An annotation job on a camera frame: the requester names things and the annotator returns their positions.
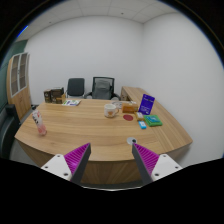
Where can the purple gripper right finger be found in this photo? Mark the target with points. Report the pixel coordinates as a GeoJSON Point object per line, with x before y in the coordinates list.
{"type": "Point", "coordinates": [152, 166]}

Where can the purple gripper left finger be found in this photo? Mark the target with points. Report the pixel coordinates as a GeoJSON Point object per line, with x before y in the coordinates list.
{"type": "Point", "coordinates": [70, 166]}

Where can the pink label drink bottle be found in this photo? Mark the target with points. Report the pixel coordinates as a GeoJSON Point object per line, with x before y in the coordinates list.
{"type": "Point", "coordinates": [36, 115]}

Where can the small blue card pack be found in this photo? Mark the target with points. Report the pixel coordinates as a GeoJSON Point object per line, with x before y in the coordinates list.
{"type": "Point", "coordinates": [142, 125]}

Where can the green flat box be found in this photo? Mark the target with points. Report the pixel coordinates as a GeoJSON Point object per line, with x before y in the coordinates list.
{"type": "Point", "coordinates": [152, 120]}

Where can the small yellow white box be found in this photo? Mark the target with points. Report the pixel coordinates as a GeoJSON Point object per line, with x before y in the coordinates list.
{"type": "Point", "coordinates": [139, 116]}

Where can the red round coaster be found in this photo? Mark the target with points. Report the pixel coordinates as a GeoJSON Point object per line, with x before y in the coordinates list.
{"type": "Point", "coordinates": [128, 117]}

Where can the purple standing card box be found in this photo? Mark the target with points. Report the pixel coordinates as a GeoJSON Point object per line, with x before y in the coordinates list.
{"type": "Point", "coordinates": [146, 104]}

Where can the green white leaflet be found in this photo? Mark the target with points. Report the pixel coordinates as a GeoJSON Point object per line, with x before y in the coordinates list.
{"type": "Point", "coordinates": [71, 102]}

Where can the orange snack box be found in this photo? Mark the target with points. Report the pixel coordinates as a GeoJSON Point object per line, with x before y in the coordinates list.
{"type": "Point", "coordinates": [129, 107]}

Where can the white ceramic mug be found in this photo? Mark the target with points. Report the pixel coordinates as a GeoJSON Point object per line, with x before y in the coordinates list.
{"type": "Point", "coordinates": [110, 110]}

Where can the round patterned plate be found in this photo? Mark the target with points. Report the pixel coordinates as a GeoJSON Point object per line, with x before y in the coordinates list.
{"type": "Point", "coordinates": [118, 104]}

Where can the brown cardboard boxes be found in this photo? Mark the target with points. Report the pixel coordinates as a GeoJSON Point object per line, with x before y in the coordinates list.
{"type": "Point", "coordinates": [54, 95]}

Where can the black armchair at left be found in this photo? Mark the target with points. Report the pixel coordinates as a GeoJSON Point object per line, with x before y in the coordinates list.
{"type": "Point", "coordinates": [9, 125]}

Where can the black office chair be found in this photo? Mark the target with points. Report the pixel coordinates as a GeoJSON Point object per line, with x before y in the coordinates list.
{"type": "Point", "coordinates": [76, 87]}

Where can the grey mesh office chair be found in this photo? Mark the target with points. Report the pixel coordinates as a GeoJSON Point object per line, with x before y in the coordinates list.
{"type": "Point", "coordinates": [102, 88]}

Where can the wooden glass door cabinet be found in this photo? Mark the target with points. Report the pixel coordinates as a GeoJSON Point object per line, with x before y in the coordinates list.
{"type": "Point", "coordinates": [18, 92]}

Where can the silver desk cable grommet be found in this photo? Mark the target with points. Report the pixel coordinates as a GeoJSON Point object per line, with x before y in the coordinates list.
{"type": "Point", "coordinates": [131, 140]}

